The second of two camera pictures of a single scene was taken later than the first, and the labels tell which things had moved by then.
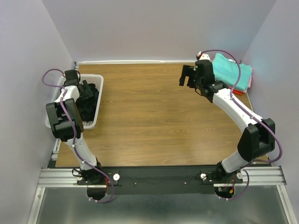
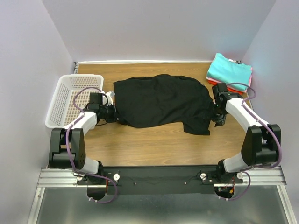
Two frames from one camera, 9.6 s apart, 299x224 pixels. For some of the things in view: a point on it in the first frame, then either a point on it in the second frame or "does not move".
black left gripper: x=86 y=89 -> x=113 y=114
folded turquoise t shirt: x=226 y=72 does not move
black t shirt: x=87 y=102 -> x=163 y=101
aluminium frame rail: x=258 y=176 does not move
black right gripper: x=190 y=77 -> x=219 y=117
